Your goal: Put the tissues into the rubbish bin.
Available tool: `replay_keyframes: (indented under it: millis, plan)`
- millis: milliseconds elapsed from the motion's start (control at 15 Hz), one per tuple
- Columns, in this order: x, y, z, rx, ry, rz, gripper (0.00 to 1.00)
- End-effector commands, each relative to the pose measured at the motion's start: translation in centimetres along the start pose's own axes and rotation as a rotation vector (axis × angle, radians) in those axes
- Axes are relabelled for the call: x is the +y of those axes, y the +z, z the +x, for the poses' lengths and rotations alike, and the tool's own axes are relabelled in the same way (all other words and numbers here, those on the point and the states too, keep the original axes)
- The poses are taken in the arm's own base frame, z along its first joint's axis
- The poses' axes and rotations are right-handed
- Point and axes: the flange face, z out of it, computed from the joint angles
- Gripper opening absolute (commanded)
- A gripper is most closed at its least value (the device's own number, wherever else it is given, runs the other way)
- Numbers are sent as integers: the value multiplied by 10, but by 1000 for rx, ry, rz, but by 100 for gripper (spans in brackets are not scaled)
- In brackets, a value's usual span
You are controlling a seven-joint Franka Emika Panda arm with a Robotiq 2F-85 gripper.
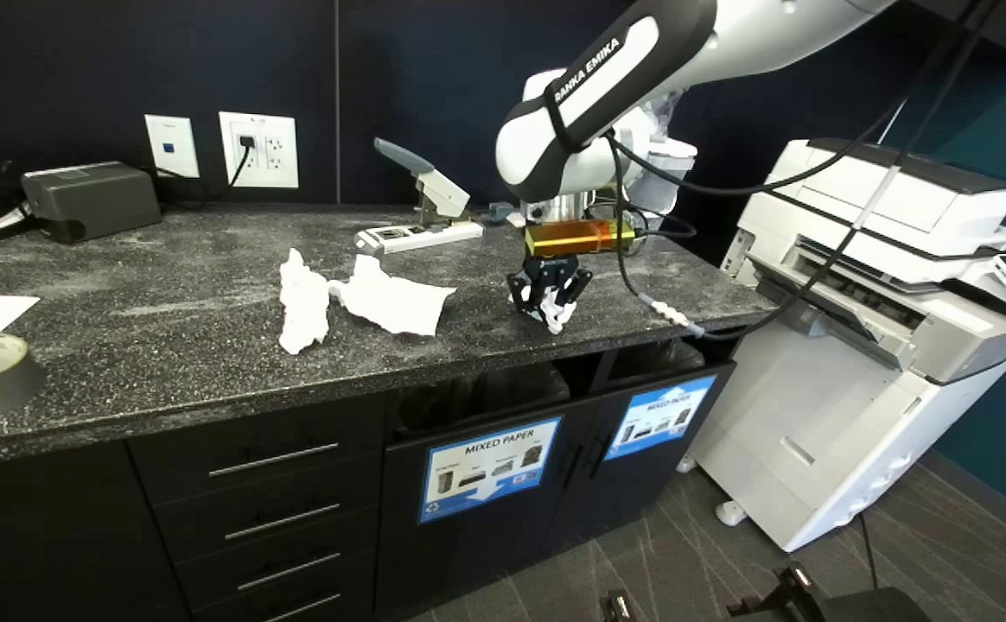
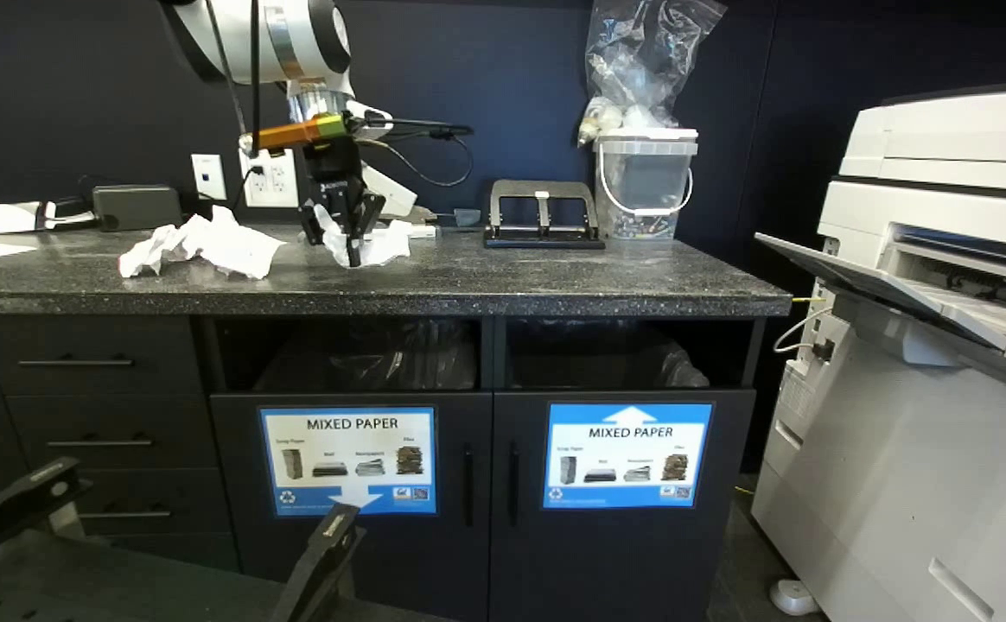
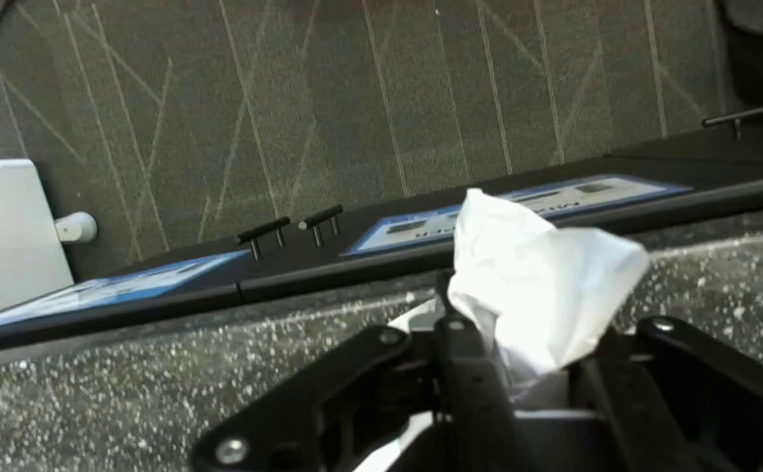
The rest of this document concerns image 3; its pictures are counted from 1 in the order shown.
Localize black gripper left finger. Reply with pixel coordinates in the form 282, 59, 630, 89
189, 316, 521, 472

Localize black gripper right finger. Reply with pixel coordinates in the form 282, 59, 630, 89
572, 318, 763, 472

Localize white tissue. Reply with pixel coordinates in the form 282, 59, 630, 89
385, 187, 653, 415

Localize dark floor stand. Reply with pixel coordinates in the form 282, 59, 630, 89
714, 0, 763, 110

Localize white printer caster wheel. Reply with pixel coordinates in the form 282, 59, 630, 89
52, 209, 103, 246

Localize white office printer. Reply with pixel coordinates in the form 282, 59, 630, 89
0, 154, 78, 327

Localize black door handle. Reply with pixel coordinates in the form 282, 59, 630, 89
297, 201, 347, 249
236, 215, 293, 263

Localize silver drawer handle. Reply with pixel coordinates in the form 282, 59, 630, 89
701, 98, 763, 140

